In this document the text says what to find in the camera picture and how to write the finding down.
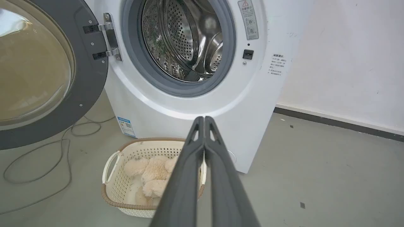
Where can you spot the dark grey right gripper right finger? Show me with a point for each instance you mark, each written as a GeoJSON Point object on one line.
{"type": "Point", "coordinates": [227, 189]}

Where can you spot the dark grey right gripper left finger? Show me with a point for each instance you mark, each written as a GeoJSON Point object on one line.
{"type": "Point", "coordinates": [181, 189]}

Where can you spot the white front-load washing machine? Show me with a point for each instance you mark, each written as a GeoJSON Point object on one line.
{"type": "Point", "coordinates": [252, 104]}

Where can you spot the black door latch socket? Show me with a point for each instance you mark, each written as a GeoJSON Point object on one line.
{"type": "Point", "coordinates": [248, 54]}

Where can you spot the metal door hinge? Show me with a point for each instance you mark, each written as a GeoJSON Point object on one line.
{"type": "Point", "coordinates": [111, 37]}

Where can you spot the grey round washing machine door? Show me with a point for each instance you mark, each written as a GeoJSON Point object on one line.
{"type": "Point", "coordinates": [47, 63]}

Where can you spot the cream plush toy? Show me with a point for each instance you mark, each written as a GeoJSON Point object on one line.
{"type": "Point", "coordinates": [151, 176]}

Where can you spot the cream perforated laundry basket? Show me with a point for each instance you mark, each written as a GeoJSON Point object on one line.
{"type": "Point", "coordinates": [116, 186]}

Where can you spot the blue energy label sticker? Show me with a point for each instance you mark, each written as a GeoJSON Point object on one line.
{"type": "Point", "coordinates": [127, 126]}

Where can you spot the steel perforated washer drum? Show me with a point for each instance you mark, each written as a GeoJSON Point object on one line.
{"type": "Point", "coordinates": [183, 37]}

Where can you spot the grey warning label sticker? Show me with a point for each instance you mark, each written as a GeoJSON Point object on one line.
{"type": "Point", "coordinates": [248, 19]}

